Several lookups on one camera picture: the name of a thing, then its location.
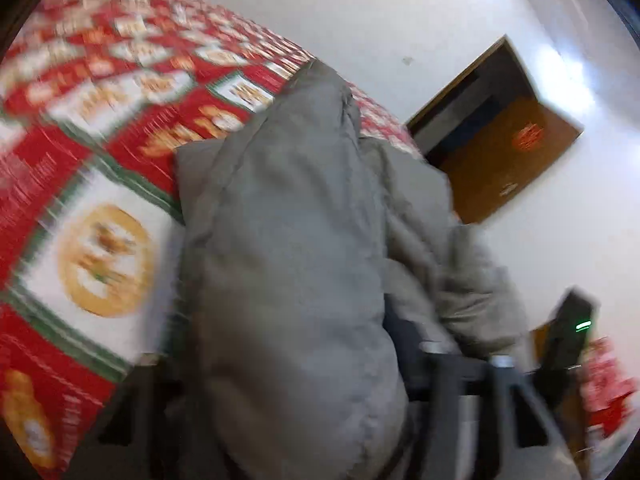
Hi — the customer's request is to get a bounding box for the brown wooden door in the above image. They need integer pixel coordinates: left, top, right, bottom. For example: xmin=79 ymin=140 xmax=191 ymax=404
xmin=440 ymin=95 xmax=585 ymax=226

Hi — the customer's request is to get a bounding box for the red paper door decoration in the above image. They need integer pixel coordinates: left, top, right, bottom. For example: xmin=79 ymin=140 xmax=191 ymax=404
xmin=515 ymin=122 xmax=546 ymax=151

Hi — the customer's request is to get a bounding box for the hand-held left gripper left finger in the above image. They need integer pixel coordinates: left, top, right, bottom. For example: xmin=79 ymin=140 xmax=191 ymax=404
xmin=75 ymin=355 xmax=221 ymax=480

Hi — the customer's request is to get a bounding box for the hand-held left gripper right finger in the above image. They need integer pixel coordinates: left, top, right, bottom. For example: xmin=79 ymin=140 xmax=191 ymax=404
xmin=385 ymin=307 xmax=581 ymax=480

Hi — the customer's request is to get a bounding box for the dark wooden door frame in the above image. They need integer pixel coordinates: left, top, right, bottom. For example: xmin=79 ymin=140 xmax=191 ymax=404
xmin=405 ymin=35 xmax=541 ymax=171

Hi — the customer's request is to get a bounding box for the red printed bed sheet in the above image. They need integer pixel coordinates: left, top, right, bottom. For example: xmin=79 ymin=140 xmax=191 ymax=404
xmin=0 ymin=0 xmax=638 ymax=480

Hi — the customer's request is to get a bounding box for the grey puffer jacket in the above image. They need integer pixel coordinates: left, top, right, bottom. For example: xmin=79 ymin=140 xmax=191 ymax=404
xmin=172 ymin=60 xmax=536 ymax=480

